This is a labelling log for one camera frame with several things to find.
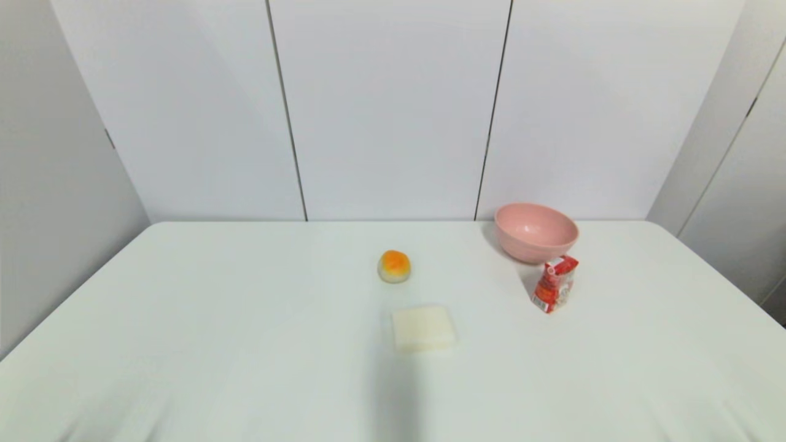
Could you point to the red milk carton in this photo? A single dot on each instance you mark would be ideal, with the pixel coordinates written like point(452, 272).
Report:
point(554, 283)

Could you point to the orange topped round bun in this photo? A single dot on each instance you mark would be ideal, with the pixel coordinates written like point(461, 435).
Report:
point(393, 266)

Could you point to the white square block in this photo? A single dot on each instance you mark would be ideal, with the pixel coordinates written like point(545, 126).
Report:
point(424, 328)

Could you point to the pink bowl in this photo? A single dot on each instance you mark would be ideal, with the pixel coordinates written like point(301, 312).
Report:
point(535, 233)

